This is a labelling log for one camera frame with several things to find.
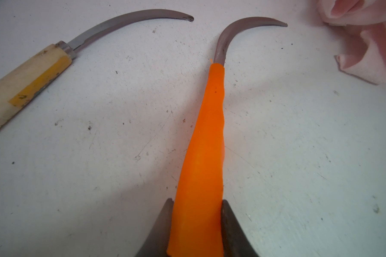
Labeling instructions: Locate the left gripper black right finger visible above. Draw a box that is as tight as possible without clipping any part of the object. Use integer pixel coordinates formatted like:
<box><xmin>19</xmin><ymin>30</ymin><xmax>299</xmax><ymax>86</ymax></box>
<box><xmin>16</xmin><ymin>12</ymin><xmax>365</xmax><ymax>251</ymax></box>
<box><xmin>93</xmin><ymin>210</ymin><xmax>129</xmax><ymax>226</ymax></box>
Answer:
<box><xmin>221</xmin><ymin>200</ymin><xmax>259</xmax><ymax>257</ymax></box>

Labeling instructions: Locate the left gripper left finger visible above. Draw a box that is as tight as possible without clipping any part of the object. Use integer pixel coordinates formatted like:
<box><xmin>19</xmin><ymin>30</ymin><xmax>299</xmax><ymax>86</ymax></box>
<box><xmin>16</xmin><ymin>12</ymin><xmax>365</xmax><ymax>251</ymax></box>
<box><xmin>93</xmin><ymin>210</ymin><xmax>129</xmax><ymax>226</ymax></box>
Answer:
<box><xmin>135</xmin><ymin>198</ymin><xmax>174</xmax><ymax>257</ymax></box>

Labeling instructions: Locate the orange handled sickle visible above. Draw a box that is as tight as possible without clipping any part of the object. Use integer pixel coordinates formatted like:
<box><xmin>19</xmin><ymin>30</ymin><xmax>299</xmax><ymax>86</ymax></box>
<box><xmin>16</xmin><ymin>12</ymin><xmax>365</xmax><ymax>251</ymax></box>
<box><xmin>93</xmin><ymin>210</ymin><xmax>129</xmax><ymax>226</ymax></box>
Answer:
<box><xmin>167</xmin><ymin>17</ymin><xmax>286</xmax><ymax>257</ymax></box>

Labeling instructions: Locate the wooden handled sickle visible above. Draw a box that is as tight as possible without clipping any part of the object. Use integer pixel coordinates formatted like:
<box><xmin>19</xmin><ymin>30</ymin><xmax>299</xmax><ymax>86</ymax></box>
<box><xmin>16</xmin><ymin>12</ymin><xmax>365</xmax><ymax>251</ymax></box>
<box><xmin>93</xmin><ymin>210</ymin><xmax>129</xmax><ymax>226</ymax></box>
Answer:
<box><xmin>0</xmin><ymin>9</ymin><xmax>194</xmax><ymax>129</ymax></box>

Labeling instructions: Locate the pink terry rag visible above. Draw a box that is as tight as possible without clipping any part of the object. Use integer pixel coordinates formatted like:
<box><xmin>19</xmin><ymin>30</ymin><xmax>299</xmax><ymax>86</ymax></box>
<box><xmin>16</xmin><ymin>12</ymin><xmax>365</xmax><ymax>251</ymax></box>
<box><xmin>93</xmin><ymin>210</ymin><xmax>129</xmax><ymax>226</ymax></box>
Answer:
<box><xmin>317</xmin><ymin>1</ymin><xmax>386</xmax><ymax>85</ymax></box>

